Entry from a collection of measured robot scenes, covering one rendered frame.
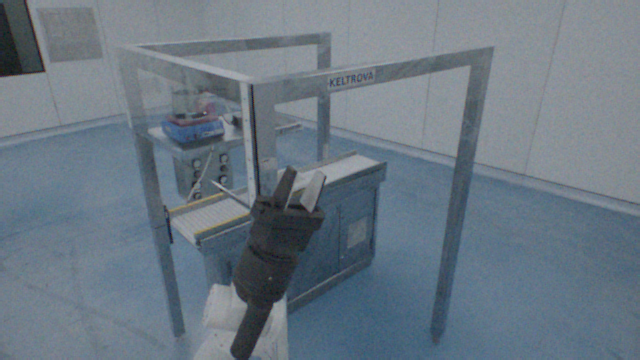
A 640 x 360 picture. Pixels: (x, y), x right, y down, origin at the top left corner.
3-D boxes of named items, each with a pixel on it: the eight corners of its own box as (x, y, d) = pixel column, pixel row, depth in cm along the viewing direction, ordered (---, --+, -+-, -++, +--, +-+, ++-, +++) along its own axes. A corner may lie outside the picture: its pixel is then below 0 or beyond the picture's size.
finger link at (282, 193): (301, 173, 55) (285, 211, 57) (290, 163, 57) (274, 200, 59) (292, 171, 54) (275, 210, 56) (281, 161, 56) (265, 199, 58)
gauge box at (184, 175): (188, 203, 166) (182, 159, 158) (178, 195, 173) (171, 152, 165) (235, 188, 179) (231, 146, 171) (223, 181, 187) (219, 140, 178)
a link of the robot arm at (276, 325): (287, 291, 67) (259, 328, 75) (236, 279, 64) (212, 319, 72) (286, 328, 62) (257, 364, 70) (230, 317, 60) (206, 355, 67)
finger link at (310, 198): (314, 167, 60) (299, 202, 62) (325, 177, 58) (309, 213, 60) (322, 169, 61) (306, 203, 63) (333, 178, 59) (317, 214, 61)
